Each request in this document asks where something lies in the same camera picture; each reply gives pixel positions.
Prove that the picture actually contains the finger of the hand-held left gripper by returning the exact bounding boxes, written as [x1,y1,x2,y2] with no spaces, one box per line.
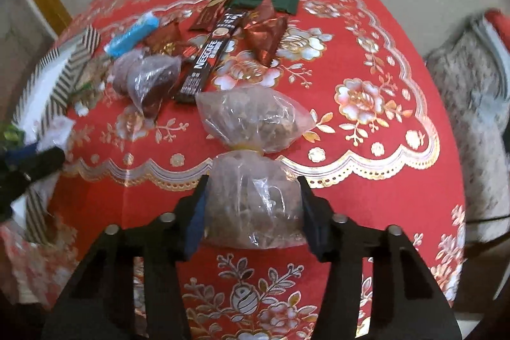
[0,176,29,223]
[0,147,66,182]

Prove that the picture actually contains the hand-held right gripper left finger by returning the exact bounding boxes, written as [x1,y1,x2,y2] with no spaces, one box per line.
[42,175,210,340]

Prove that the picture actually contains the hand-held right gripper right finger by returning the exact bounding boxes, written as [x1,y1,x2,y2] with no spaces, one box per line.
[297,176,463,340]

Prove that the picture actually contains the striped cardboard box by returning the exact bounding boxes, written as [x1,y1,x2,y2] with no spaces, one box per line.
[0,25,102,245]

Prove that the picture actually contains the large clear bag brown snacks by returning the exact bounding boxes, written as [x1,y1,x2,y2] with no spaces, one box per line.
[195,88,310,250]

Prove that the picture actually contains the black coffee stick packet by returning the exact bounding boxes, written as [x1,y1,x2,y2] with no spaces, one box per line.
[174,7,245,104]

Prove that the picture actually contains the shiny red-brown snack packet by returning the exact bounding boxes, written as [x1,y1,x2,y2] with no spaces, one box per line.
[243,0,288,67]

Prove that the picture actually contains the small clear bag grey snacks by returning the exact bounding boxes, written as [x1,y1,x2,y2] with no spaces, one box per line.
[111,48,146,96]

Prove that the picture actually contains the small clear bag dark snacks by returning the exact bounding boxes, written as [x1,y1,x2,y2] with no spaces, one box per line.
[128,54,183,120]

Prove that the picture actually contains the red floral tablecloth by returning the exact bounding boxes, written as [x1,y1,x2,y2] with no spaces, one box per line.
[0,0,467,340]

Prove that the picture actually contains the small wrapped candies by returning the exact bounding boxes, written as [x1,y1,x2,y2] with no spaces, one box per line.
[72,61,106,114]

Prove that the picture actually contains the blue white snack bar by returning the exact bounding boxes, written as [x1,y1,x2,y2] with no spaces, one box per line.
[104,11,160,59]

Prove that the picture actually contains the brown candy packet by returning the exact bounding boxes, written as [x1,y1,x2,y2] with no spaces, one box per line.
[143,21,192,58]

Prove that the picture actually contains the grey patterned cloth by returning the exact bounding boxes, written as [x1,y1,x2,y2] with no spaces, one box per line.
[422,9,510,245]

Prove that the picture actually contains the brown coffee sachet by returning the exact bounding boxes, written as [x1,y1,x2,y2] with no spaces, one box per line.
[188,0,236,32]

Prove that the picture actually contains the dark green snack packet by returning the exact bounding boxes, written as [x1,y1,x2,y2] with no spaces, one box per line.
[230,0,300,15]

